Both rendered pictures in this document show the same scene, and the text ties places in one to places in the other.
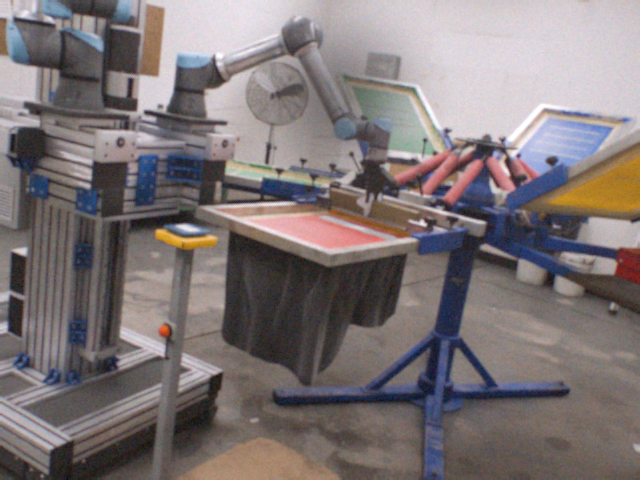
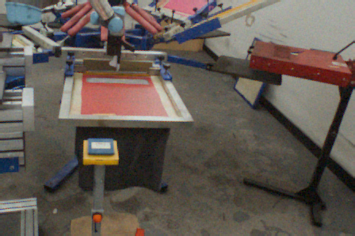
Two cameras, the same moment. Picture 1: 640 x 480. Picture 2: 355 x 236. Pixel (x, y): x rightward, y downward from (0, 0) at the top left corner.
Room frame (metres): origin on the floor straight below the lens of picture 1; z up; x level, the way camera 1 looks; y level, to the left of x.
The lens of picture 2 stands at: (1.05, 1.12, 1.67)
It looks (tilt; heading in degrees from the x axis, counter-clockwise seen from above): 23 degrees down; 314
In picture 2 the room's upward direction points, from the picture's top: 5 degrees clockwise
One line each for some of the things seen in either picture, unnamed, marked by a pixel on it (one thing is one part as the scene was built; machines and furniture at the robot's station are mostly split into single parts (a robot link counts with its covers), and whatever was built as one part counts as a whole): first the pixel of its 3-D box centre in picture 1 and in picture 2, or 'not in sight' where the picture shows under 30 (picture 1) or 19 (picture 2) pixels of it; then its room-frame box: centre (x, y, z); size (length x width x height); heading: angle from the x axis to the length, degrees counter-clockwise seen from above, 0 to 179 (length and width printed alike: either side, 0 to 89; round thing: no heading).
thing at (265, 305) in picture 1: (269, 301); (121, 156); (2.01, 0.13, 0.74); 0.45 x 0.03 x 0.43; 52
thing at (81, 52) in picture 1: (79, 52); not in sight; (2.02, 0.81, 1.42); 0.13 x 0.12 x 0.14; 125
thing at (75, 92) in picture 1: (79, 91); not in sight; (2.03, 0.81, 1.31); 0.15 x 0.15 x 0.10
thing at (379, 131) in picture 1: (379, 133); (116, 17); (2.42, -0.16, 1.31); 0.09 x 0.08 x 0.11; 76
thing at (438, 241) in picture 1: (437, 240); (162, 73); (2.26, -0.41, 0.97); 0.30 x 0.05 x 0.07; 142
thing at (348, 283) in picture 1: (362, 309); not in sight; (2.07, -0.18, 0.74); 0.46 x 0.04 x 0.42; 142
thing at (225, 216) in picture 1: (335, 226); (120, 87); (2.24, -0.05, 0.97); 0.79 x 0.58 x 0.04; 142
